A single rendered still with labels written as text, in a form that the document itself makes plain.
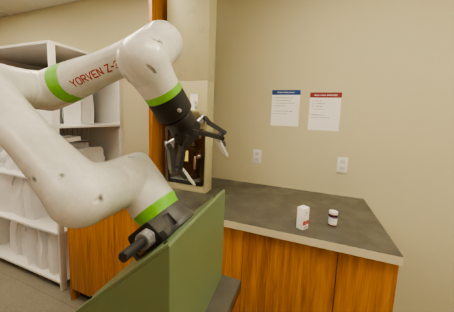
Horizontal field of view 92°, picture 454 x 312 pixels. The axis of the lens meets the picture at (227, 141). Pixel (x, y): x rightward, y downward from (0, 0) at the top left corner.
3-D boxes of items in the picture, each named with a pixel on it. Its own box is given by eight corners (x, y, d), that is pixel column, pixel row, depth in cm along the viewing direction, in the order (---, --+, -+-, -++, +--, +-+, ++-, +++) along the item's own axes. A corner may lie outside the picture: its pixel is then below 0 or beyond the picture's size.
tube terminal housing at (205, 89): (183, 178, 186) (184, 86, 178) (219, 184, 175) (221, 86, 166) (165, 187, 163) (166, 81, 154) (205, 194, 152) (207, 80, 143)
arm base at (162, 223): (153, 254, 41) (134, 227, 42) (103, 290, 45) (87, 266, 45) (201, 206, 67) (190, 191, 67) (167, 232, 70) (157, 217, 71)
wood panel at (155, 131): (184, 173, 203) (187, 13, 187) (188, 173, 202) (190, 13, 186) (148, 189, 157) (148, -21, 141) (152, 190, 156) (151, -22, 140)
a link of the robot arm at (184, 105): (156, 111, 47) (190, 88, 50) (140, 100, 56) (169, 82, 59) (170, 132, 51) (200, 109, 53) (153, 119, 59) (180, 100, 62)
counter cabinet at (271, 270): (134, 252, 235) (133, 169, 224) (350, 319, 164) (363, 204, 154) (70, 300, 172) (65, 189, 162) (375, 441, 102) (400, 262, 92)
